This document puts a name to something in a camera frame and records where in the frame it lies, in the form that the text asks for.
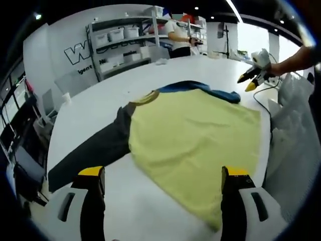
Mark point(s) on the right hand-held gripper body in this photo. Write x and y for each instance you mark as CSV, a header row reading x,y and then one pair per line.
x,y
262,60

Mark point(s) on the white shelf with bins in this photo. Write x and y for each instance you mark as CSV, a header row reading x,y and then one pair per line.
x,y
199,27

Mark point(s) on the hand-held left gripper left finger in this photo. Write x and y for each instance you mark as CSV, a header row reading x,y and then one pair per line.
x,y
92,200

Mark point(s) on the yellow blue grey garment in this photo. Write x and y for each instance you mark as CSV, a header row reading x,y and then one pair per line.
x,y
190,130

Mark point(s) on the white paper cup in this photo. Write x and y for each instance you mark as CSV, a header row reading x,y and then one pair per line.
x,y
65,98

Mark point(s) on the black tripod stand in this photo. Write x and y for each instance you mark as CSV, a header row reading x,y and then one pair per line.
x,y
226,40

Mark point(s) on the grey mesh office chair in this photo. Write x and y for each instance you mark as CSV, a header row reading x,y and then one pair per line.
x,y
293,150

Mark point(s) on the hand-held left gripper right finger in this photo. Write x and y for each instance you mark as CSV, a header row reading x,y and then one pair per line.
x,y
233,200

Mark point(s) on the small crumpled white cloth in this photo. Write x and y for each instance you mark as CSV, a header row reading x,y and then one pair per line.
x,y
161,62

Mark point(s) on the person's right hand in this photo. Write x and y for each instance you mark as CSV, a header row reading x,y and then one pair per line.
x,y
276,69

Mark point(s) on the white storage bin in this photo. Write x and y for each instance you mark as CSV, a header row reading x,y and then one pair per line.
x,y
101,40
131,32
116,35

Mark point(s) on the white chair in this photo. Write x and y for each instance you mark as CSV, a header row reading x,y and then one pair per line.
x,y
50,103

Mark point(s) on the grey metal shelf rack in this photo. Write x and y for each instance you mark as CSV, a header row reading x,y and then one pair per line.
x,y
120,50

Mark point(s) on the pink hanging clothing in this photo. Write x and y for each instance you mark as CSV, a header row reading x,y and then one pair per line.
x,y
29,85

